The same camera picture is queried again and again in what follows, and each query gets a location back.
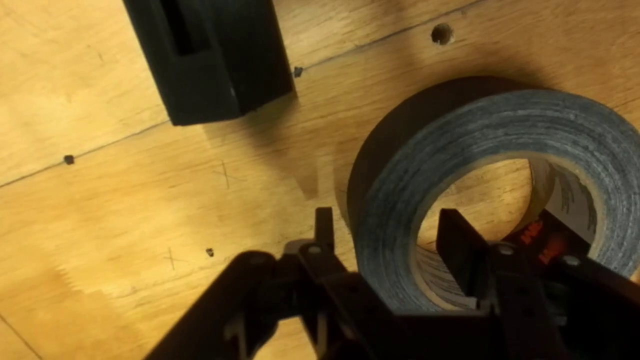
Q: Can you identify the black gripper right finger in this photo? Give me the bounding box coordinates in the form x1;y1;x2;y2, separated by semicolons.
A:
437;208;640;360

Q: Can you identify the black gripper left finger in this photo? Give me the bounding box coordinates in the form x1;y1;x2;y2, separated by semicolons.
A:
146;205;403;360

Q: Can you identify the grey duct tape roll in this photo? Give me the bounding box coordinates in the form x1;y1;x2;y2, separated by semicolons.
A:
347;76;640;316

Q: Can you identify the black long-handled tool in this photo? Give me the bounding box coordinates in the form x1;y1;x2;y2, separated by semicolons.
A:
122;0;297;127

